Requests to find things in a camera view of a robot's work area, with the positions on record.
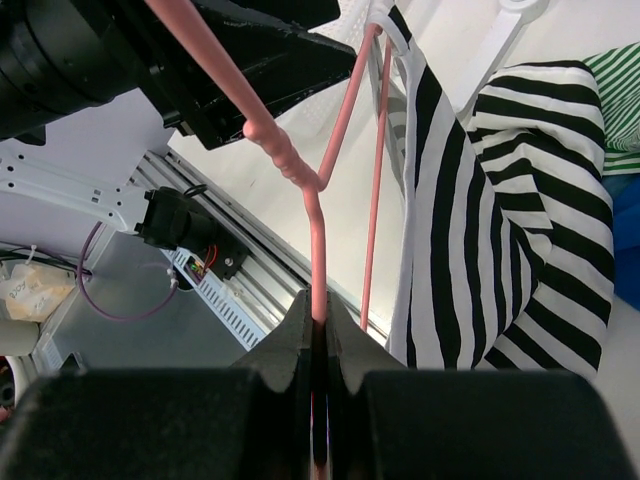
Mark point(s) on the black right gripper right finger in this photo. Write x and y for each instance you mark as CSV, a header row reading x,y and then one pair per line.
x,y
387,421

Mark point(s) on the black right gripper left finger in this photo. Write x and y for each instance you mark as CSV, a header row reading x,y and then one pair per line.
x,y
251,420

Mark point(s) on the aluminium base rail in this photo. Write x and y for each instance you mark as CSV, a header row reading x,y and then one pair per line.
x,y
273,272

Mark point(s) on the white metal clothes rack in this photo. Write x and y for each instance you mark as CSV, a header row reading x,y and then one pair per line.
x,y
512,17

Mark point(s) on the bright blue tank top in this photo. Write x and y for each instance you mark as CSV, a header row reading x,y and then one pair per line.
x,y
624,191

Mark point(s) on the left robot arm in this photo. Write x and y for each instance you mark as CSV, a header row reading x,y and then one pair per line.
x,y
61,57

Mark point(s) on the green white striped tank top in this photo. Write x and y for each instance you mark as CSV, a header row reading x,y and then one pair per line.
x,y
616,73

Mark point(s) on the black white striped tank top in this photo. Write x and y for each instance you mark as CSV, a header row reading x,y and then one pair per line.
x,y
507,250

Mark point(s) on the pink plastic hanger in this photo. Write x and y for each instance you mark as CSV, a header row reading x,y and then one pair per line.
x,y
315,200

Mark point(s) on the white slotted cable duct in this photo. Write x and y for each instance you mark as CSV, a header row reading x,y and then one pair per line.
x,y
218,298

